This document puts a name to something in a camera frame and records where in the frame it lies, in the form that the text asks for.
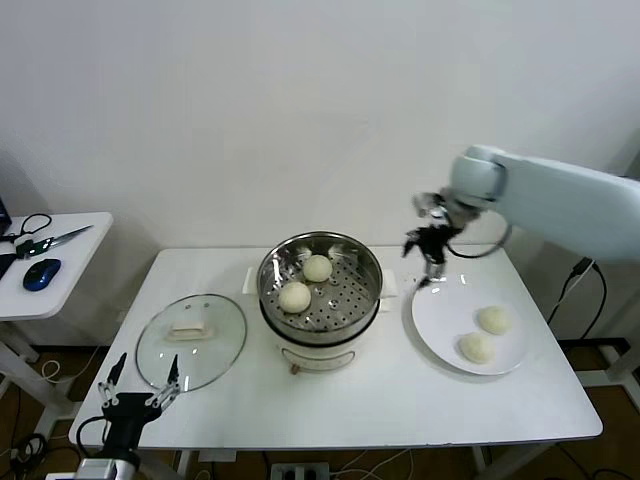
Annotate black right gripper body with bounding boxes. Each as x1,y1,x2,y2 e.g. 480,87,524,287
416,224,459,264

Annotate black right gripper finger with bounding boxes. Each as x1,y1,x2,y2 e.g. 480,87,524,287
419,259,446,291
401,230,423,259

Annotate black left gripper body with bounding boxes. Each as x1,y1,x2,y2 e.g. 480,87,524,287
101,393,164,452

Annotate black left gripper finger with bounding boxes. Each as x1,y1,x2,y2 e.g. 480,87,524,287
146,354,182,408
97,352,128,408

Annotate round glass pot lid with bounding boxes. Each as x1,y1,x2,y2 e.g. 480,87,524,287
135,293,249,394

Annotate white steamed baozi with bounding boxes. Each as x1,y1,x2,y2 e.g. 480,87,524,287
458,332,496,364
303,254,333,283
278,282,313,315
477,305,514,337

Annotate perforated steel steamer basket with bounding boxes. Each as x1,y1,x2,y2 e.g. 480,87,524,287
242,230,401,346

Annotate white round plate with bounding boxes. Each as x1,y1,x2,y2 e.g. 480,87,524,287
410,273,531,376

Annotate white side table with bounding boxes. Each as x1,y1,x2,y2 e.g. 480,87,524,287
0,212,115,419

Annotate blue computer mouse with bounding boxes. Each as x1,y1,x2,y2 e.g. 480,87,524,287
22,258,63,292

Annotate white electric cooker pot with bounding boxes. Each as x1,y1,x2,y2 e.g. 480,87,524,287
259,292,396,376

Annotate small green circuit board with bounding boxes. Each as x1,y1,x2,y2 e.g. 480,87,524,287
14,238,51,260

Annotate black laptop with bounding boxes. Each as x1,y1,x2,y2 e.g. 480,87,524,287
0,195,19,280

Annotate white shelf stand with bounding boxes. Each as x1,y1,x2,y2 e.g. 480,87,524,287
599,259,640,387

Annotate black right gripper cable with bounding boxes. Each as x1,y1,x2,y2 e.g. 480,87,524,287
447,221,512,259

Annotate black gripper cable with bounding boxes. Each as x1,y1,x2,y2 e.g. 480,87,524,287
447,221,512,259
75,416,109,449

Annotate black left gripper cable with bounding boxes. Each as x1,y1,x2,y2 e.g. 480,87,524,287
75,416,109,449

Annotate white floor cable loop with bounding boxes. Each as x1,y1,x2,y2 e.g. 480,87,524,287
40,344,104,386

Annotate black floor cable bundle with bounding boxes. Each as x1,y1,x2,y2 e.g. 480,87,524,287
0,432,76,480

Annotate black cable with adapter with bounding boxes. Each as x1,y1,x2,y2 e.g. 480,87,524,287
547,256,609,342

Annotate black handled scissors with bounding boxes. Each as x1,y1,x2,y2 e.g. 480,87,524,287
0,213,95,251

